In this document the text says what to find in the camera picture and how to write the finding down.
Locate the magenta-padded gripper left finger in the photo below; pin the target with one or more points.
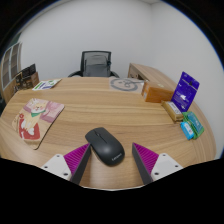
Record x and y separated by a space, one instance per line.
56 165

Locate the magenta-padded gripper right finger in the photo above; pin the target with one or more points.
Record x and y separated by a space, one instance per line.
166 165

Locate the black computer mouse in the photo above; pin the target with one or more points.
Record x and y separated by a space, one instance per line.
105 146

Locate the small blue pack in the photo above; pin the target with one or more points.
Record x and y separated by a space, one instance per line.
187 130

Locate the green flat pack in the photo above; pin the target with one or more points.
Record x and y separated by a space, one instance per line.
196 125

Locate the small tan box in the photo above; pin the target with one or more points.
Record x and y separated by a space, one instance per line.
173 111

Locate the orange-brown cardboard box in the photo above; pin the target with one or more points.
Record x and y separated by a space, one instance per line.
156 93

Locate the purple hanging package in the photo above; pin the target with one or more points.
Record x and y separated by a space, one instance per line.
185 91

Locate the white leaflet with coloured print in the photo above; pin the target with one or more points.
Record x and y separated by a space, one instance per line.
46 84

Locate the small brown cardboard box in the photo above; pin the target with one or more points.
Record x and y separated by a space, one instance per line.
17 83

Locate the black cardboard box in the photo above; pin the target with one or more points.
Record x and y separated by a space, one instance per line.
28 70

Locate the black mesh office chair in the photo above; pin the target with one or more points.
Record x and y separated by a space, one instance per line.
80 63

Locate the wooden shelf unit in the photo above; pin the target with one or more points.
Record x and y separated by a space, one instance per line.
8 71

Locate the grey backpack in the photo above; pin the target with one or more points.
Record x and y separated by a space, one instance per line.
96 66

